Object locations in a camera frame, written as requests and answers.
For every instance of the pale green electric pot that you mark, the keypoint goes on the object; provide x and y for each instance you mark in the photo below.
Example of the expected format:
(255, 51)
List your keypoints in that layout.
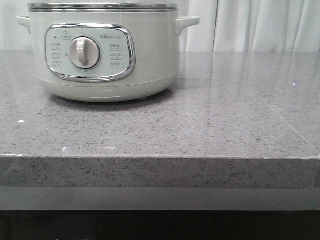
(106, 56)

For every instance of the white curtain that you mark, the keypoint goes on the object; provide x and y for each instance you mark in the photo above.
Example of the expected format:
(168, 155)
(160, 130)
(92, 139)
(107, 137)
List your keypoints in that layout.
(251, 26)

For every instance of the glass pot lid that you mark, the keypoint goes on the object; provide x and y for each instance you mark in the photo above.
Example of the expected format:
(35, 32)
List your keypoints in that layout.
(84, 7)

